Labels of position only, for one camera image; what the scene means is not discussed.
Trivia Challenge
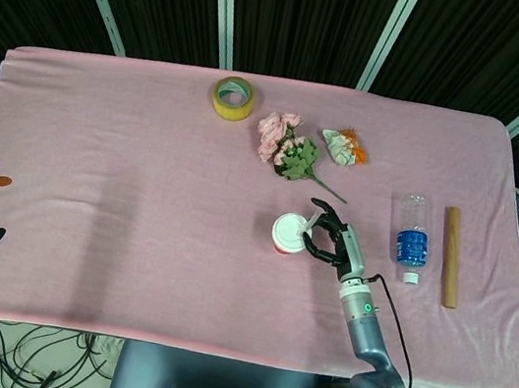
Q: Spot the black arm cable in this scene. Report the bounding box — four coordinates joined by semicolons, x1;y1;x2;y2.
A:
342;270;447;388

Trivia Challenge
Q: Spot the clear water bottle blue label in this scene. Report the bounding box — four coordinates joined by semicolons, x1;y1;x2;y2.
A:
377;191;439;287

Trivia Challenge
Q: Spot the white red paper cup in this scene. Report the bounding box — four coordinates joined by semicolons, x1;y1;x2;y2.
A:
267;209;313;260

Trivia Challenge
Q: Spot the yellow tape roll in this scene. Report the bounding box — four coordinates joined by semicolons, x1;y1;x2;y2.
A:
208;73;260;126

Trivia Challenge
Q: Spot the wooden rolling stick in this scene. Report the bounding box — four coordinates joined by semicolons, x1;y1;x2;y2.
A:
429;205;474;310

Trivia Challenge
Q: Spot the crumpled white orange wrapper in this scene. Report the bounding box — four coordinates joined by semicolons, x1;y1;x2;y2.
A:
317;123;375;172

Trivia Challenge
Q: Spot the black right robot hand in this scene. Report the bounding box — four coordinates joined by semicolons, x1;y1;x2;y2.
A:
298;196;377;288

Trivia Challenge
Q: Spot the pink tablecloth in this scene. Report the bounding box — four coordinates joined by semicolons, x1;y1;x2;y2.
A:
0;30;519;388

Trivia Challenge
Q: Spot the white double frame post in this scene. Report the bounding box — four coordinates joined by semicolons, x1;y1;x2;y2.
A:
197;0;246;71

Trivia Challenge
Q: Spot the translucent white drinking straw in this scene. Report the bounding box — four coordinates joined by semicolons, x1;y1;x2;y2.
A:
300;208;325;241

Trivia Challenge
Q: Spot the pink artificial flower bouquet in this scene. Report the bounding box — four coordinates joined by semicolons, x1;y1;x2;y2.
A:
247;108;362;204

